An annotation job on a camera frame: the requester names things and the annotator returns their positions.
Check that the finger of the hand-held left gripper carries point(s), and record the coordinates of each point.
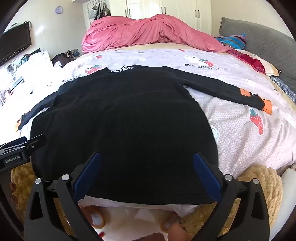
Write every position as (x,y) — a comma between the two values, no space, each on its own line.
(35,141)

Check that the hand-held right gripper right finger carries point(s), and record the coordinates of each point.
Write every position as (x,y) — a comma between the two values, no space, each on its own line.
(205,178)

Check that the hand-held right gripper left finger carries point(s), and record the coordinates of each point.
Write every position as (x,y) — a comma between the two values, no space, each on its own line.
(87,176)

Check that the black sweater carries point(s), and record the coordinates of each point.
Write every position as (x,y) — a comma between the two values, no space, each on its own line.
(120,129)

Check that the dark clothes pile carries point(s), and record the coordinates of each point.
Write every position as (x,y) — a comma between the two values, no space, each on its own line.
(62,59)

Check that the person's right hand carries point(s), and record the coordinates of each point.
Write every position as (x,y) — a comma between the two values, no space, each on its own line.
(177,231)

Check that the strawberry printed blanket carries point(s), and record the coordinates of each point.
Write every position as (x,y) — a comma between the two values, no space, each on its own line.
(242,148)

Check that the tan plush rug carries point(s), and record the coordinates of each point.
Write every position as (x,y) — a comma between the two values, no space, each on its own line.
(261,185)

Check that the cluttered white desk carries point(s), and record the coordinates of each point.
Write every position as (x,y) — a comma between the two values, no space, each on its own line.
(11,76)

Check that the white drawer cabinet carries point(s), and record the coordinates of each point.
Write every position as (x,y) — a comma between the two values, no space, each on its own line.
(37,67)

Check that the white rounded object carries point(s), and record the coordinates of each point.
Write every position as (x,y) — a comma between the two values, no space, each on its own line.
(286,190)

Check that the blue patterned cloth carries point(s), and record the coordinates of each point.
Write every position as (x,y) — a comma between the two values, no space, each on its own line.
(286,89)

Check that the red patterned pillow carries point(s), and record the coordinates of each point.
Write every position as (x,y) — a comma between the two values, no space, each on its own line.
(249,60)

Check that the striped pillow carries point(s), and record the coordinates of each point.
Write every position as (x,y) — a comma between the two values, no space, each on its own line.
(233,41)

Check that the black hanging bag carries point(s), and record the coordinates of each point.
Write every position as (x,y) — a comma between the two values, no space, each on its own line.
(100,11)

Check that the grey quilted headboard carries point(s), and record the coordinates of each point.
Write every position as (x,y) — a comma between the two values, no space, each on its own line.
(266,41)

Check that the dark grey hanging bag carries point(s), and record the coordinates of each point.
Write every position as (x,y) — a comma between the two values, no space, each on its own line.
(106,9)

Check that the pink duvet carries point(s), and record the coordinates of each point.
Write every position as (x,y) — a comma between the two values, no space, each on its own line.
(143,30)

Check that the white wardrobe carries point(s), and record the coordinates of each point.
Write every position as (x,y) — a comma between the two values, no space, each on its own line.
(180,9)

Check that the black wall television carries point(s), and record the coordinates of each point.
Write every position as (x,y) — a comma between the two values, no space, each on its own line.
(13,44)

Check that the purple wall clock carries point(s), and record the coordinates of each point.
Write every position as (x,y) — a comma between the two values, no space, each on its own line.
(59,9)

